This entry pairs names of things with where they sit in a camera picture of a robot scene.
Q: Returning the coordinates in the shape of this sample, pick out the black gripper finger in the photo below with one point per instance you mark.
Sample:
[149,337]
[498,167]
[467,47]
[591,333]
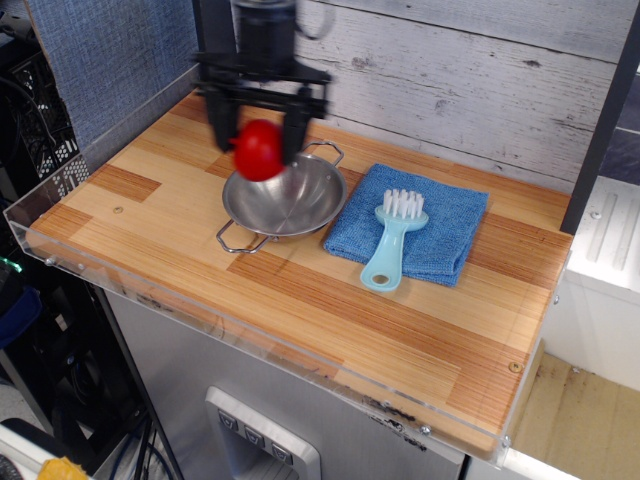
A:
[223,114]
[294,128]

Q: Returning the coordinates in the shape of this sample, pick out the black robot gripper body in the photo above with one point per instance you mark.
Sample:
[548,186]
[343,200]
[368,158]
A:
[262,69]

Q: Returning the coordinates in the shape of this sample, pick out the red toy tomato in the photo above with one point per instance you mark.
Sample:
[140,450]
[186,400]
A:
[258,151]

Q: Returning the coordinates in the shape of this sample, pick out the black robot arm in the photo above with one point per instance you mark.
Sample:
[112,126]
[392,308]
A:
[267,5]

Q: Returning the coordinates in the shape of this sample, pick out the yellow object at bottom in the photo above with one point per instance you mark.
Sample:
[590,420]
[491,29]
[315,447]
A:
[61,469]

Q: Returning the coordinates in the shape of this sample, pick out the light blue dish brush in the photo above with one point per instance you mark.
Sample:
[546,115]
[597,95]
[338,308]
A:
[401,212]

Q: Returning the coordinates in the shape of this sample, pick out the clear acrylic table guard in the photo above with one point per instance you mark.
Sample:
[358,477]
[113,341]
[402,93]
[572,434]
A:
[449,364]

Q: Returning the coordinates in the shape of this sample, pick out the folded blue cloth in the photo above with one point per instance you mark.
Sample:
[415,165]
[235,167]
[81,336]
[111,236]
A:
[437,252]

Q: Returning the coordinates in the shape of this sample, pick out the stainless steel cabinet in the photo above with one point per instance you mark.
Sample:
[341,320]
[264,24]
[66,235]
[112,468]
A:
[178,363]

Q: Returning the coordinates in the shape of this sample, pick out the grey button panel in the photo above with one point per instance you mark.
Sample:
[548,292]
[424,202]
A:
[256,447]

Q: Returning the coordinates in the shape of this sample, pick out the white metal side unit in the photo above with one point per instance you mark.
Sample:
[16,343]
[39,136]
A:
[593,321]

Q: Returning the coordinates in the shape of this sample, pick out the dark grey left post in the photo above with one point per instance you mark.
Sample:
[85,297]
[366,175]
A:
[216,38]

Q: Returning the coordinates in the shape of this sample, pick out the dark grey post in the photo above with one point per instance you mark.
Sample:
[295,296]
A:
[614,102]
[216,38]

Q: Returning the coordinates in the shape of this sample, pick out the stainless steel bowl with handles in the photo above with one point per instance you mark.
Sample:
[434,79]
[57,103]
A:
[300,201]

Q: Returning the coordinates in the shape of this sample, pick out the dark grey right post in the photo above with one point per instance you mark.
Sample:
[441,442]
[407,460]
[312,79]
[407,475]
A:
[614,102]

